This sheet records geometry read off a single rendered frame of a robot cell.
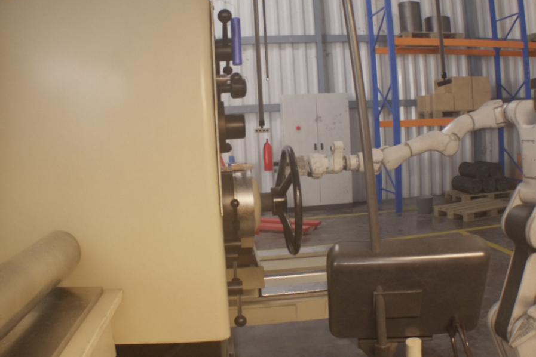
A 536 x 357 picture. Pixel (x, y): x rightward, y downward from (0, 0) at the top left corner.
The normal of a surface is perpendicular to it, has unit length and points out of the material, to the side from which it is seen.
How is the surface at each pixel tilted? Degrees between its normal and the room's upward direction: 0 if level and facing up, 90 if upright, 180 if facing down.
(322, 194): 90
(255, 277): 90
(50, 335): 0
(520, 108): 90
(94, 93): 90
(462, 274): 110
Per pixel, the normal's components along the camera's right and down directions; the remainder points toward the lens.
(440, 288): -0.14, 0.40
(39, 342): -0.05, -1.00
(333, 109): 0.09, 0.05
